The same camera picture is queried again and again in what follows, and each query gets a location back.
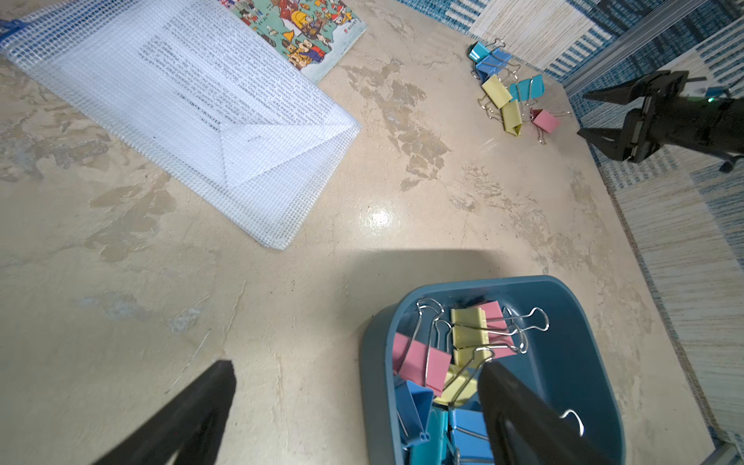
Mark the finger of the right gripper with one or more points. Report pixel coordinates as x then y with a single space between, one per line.
621 94
615 144

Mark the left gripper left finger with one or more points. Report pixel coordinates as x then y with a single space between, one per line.
187 430

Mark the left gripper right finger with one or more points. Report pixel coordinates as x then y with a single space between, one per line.
522 429

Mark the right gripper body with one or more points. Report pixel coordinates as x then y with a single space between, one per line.
712 125

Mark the teal plastic storage box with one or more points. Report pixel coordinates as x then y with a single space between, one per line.
563 365

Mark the pink binder clip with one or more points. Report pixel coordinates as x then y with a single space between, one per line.
546 122
503 330
424 356

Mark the teal binder clip pile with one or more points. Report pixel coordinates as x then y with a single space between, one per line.
528 90

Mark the yellow binder clip pile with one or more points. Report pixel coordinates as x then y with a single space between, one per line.
496 96

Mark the colourful picture book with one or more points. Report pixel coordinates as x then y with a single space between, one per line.
312 34

